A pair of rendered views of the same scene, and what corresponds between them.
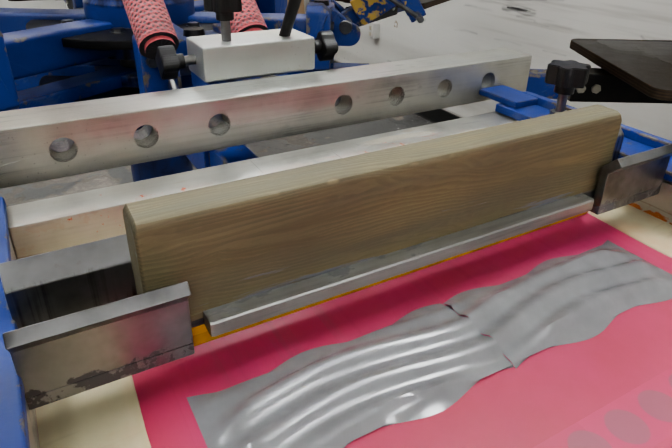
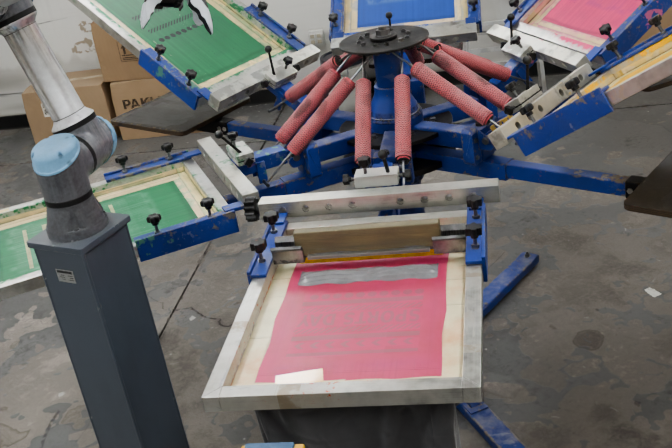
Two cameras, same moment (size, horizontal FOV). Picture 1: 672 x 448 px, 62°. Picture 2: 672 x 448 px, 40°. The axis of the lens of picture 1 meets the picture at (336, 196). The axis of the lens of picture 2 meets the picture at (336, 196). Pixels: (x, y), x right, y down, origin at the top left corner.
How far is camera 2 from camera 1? 2.15 m
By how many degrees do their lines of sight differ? 38
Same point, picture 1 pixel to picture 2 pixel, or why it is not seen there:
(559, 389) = (369, 286)
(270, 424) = (310, 277)
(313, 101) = (387, 199)
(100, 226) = not seen: hidden behind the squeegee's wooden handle
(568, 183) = (421, 242)
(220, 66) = (360, 183)
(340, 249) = (340, 247)
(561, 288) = (398, 269)
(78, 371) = (282, 259)
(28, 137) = (296, 204)
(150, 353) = (295, 259)
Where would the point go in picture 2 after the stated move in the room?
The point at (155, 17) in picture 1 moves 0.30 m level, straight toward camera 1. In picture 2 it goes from (361, 151) to (326, 195)
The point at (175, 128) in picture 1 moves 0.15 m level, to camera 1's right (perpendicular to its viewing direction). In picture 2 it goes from (337, 205) to (380, 213)
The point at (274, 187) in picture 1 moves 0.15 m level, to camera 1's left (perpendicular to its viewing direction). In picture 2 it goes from (322, 230) to (279, 220)
